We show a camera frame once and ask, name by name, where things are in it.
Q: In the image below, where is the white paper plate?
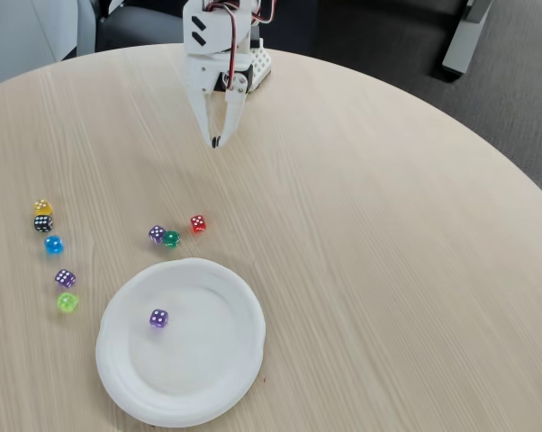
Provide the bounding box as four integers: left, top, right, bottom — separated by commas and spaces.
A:
95, 256, 266, 428

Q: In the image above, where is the dark grey chair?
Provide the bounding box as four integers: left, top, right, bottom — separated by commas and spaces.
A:
95, 0, 185, 53

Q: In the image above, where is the lime green translucent die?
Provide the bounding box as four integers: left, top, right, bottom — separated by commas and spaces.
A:
56, 292, 79, 314

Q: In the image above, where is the grey desk leg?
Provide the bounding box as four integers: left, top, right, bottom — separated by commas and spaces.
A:
441, 0, 492, 77

